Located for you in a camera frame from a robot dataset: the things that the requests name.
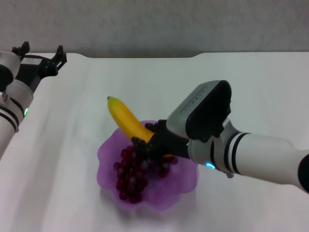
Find purple wavy plastic bowl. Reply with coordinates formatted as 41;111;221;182
97;120;201;211

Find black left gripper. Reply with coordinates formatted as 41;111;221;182
12;41;68;94

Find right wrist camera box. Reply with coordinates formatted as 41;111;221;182
166;80;233;143

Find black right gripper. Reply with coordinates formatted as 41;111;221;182
130;119;192;164

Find yellow banana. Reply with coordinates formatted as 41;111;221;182
107;96;175;159

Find red grape bunch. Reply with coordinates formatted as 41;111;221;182
113;122;179;204

